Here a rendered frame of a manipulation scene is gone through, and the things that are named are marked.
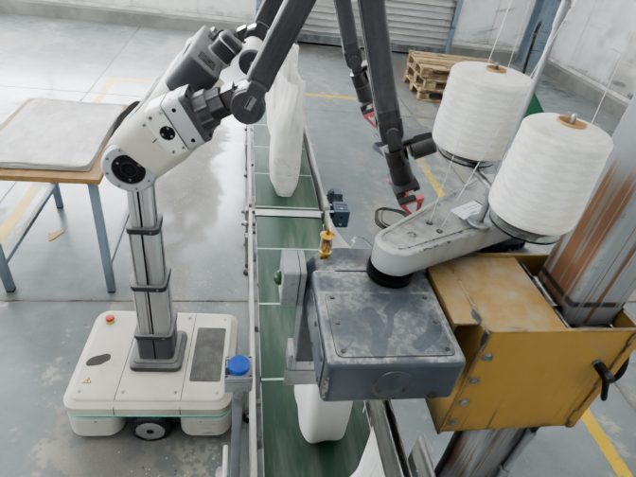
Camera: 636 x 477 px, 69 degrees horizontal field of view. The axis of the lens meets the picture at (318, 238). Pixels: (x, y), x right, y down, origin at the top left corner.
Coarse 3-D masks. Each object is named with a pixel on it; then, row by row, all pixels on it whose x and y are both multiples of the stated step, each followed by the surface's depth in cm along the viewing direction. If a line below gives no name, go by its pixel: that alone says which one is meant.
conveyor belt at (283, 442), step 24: (264, 240) 253; (288, 240) 256; (312, 240) 259; (264, 264) 237; (264, 288) 223; (264, 312) 210; (288, 312) 211; (264, 336) 198; (288, 336) 200; (264, 360) 188; (264, 384) 179; (264, 408) 170; (288, 408) 172; (360, 408) 175; (264, 432) 163; (288, 432) 164; (360, 432) 167; (264, 456) 156; (288, 456) 157; (312, 456) 158; (336, 456) 159; (360, 456) 160
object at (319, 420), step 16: (336, 240) 152; (304, 384) 151; (304, 400) 153; (320, 400) 143; (304, 416) 155; (320, 416) 148; (336, 416) 149; (304, 432) 157; (320, 432) 153; (336, 432) 155
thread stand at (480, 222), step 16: (560, 16) 71; (544, 48) 74; (496, 64) 88; (544, 64) 75; (528, 96) 78; (464, 160) 95; (480, 176) 92; (480, 224) 92; (496, 224) 76; (528, 240) 74; (544, 240) 74
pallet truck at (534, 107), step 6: (540, 24) 555; (534, 36) 547; (534, 42) 550; (528, 54) 559; (528, 60) 562; (522, 72) 571; (534, 96) 570; (534, 102) 574; (528, 108) 575; (534, 108) 576; (540, 108) 578; (528, 114) 578
